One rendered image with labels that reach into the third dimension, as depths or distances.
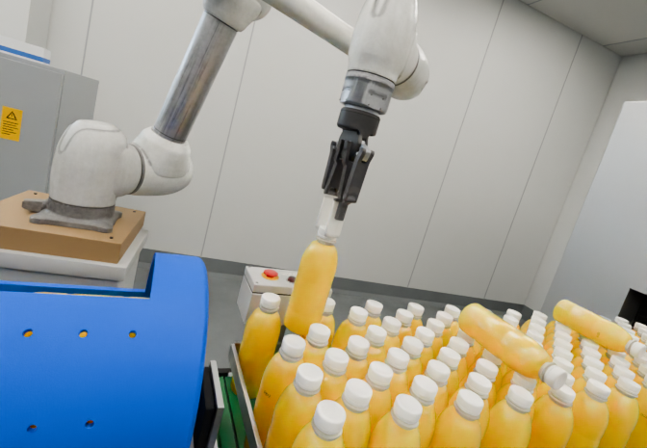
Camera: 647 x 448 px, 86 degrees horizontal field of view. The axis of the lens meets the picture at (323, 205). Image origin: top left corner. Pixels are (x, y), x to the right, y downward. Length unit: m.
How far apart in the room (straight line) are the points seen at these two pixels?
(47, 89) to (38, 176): 0.42
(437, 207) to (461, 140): 0.77
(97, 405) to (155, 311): 0.09
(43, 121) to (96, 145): 1.06
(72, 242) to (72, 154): 0.22
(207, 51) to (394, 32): 0.62
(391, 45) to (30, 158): 1.84
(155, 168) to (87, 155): 0.19
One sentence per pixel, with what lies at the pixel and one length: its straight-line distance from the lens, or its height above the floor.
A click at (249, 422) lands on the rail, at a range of 0.67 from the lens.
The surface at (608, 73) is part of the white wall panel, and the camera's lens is 5.56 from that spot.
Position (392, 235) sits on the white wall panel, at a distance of 3.89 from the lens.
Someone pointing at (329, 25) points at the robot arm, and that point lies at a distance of 0.85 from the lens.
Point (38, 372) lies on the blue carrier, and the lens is 0.43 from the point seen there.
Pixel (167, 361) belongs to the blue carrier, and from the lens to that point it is 0.42.
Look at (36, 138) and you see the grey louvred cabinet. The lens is 2.14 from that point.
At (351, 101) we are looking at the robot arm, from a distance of 0.63.
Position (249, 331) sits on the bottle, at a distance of 0.75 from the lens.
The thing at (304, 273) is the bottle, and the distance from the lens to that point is 0.67.
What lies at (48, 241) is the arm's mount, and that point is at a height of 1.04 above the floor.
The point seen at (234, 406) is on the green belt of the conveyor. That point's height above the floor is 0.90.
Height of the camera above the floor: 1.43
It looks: 9 degrees down
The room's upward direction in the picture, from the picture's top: 16 degrees clockwise
